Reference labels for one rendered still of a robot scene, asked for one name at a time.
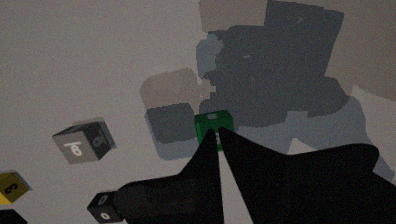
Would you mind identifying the small yellow block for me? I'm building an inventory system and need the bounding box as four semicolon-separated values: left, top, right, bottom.
0;172;29;205

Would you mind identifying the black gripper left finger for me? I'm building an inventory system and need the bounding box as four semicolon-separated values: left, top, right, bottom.
113;129;225;224

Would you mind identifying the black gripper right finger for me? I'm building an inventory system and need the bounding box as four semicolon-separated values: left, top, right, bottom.
218;127;379;224

